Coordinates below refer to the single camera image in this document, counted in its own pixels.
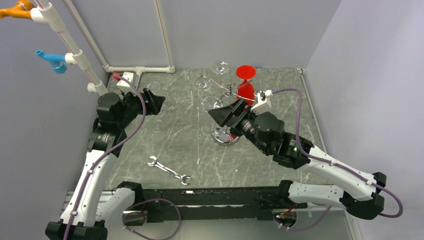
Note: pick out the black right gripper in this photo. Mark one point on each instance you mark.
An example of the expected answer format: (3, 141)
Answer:
(221, 115)

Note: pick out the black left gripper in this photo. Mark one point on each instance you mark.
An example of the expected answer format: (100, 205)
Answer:
(154, 103)

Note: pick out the clear wine glass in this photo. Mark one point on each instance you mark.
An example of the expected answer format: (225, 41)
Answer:
(158, 126)
(211, 102)
(220, 67)
(203, 83)
(154, 87)

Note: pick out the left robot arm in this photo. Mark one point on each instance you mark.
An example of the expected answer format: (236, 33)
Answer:
(85, 218)

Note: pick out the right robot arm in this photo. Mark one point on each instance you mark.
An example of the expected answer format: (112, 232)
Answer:
(350, 189)

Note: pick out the chrome wine glass rack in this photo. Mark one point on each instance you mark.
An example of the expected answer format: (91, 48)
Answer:
(221, 134)

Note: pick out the red plastic wine glass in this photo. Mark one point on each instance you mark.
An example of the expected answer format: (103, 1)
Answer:
(245, 89)

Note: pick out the clear wine glass back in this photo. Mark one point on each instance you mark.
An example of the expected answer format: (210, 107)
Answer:
(220, 67)

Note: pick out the silver double open wrench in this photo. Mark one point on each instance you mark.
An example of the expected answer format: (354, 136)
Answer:
(183, 178)

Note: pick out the blue pipe fitting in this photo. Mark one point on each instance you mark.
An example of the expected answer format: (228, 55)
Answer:
(57, 61)

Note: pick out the orange pipe fitting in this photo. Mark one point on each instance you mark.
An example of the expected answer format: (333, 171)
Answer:
(21, 10)

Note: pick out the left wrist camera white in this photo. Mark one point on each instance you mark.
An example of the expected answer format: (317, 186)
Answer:
(123, 80)

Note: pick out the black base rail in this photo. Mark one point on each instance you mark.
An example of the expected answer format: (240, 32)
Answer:
(217, 203)

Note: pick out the white PVC pipe frame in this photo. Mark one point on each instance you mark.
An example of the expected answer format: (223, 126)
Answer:
(124, 35)

